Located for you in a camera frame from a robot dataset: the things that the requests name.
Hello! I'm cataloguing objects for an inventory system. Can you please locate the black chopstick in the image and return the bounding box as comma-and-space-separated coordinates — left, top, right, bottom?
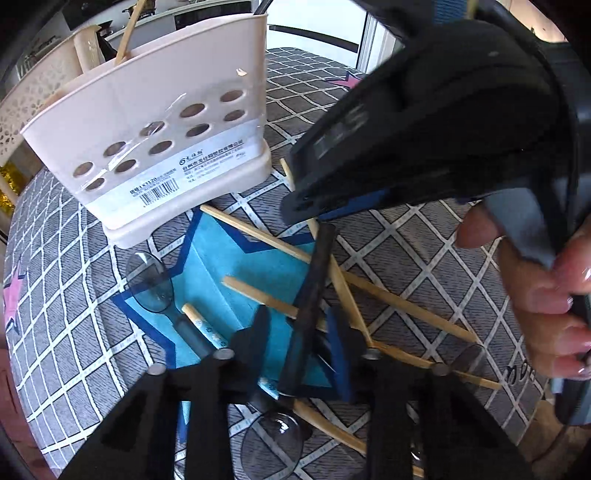
277, 224, 335, 397

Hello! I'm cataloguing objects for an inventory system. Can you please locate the white perforated basket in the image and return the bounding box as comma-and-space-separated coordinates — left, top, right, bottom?
0, 25, 104, 166

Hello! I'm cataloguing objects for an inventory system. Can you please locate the white plastic utensil holder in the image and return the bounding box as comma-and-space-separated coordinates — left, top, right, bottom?
22, 13, 271, 248

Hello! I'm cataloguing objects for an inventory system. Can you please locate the bamboo chopstick in holder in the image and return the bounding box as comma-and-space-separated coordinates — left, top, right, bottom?
114, 0, 146, 66

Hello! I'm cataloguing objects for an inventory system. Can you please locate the blue patterned chopstick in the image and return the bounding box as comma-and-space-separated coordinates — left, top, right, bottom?
181, 303, 228, 349

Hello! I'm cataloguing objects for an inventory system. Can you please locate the bamboo chopstick crossing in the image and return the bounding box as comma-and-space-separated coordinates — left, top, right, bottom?
222, 276, 501, 390

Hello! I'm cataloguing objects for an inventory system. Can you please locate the grey checkered star tablecloth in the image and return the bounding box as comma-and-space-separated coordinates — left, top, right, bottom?
4, 48, 558, 477

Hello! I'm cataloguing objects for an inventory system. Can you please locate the long bamboo chopstick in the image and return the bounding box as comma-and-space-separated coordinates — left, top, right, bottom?
200, 205, 478, 343

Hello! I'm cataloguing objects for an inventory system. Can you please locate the clear grey plastic spoon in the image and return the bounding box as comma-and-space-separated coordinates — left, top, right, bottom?
126, 251, 214, 359

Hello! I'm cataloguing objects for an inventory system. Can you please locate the right hand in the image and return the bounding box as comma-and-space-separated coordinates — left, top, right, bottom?
456, 204, 590, 381

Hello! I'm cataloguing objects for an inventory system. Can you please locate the bamboo chopstick lower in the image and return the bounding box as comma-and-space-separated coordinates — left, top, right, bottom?
290, 398, 425, 479

